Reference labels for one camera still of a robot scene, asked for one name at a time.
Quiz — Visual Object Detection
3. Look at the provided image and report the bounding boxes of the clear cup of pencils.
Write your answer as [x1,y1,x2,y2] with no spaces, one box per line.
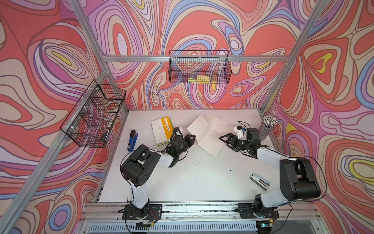
[259,116,278,140]

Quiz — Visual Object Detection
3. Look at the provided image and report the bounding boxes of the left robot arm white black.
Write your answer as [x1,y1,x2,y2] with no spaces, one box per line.
[119,127,196,221]

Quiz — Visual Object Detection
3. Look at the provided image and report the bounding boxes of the silver grey stapler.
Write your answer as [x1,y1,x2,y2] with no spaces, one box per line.
[250,173,271,191]

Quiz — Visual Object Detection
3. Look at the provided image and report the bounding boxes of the white lined notebook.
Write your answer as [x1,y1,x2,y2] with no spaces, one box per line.
[187,114,234,157]

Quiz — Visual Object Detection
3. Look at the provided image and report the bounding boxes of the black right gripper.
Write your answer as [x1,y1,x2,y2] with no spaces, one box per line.
[219,133,251,152]

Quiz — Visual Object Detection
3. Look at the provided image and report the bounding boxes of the black wire basket left wall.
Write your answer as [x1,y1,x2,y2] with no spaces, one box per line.
[60,80,126,148]

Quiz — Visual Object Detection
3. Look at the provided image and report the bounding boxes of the black wire basket back wall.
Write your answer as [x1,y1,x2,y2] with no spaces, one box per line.
[168,49,232,84]

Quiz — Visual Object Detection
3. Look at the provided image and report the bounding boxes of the black wire basket wall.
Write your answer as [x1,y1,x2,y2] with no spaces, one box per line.
[60,80,126,148]
[168,49,232,84]

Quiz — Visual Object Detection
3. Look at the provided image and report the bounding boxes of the yellow sticky notes pad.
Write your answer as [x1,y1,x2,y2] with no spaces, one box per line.
[187,75,211,84]

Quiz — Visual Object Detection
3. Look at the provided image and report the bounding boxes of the blue black stapler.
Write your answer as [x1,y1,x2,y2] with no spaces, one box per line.
[127,130,138,152]

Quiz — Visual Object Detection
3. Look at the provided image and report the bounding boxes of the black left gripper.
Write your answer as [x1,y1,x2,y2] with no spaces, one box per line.
[176,135,196,158]

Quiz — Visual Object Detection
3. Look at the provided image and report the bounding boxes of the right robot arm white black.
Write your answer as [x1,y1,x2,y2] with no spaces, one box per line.
[219,128,321,217]

